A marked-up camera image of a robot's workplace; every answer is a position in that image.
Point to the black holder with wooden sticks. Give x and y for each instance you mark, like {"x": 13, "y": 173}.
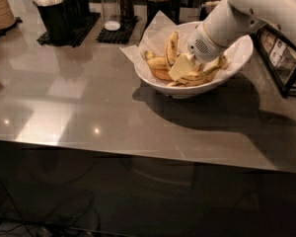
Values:
{"x": 171, "y": 8}

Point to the black napkin holder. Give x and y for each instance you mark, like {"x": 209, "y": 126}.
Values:
{"x": 206, "y": 7}

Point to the clear salt shaker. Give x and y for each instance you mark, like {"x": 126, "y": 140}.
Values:
{"x": 111, "y": 15}

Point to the white ceramic bowl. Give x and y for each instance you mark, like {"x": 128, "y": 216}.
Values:
{"x": 238, "y": 54}

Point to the orange lower banana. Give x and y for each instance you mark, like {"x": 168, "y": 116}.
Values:
{"x": 161, "y": 74}

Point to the dark pepper grinder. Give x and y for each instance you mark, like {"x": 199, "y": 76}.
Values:
{"x": 126, "y": 9}

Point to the right small banana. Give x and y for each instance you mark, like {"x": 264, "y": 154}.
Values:
{"x": 219, "y": 63}

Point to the black cup with white cutlery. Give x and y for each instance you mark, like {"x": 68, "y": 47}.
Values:
{"x": 54, "y": 18}

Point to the long spotted front banana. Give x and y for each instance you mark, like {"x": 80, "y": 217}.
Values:
{"x": 171, "y": 48}

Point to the black grid mat centre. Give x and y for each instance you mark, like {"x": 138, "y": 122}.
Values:
{"x": 121, "y": 36}

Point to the black grid mat left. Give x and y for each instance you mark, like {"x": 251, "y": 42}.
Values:
{"x": 77, "y": 35}

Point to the white paper bowl liner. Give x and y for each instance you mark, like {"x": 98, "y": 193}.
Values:
{"x": 160, "y": 21}

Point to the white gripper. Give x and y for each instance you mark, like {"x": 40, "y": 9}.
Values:
{"x": 200, "y": 47}

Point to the black grid mat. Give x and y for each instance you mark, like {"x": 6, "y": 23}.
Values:
{"x": 121, "y": 36}
{"x": 77, "y": 35}

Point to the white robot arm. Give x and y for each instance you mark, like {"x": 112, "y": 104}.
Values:
{"x": 278, "y": 13}

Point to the black tray with packets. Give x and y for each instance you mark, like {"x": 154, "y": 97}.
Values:
{"x": 279, "y": 57}

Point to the curved back banana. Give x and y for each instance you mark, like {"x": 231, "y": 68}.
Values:
{"x": 160, "y": 62}

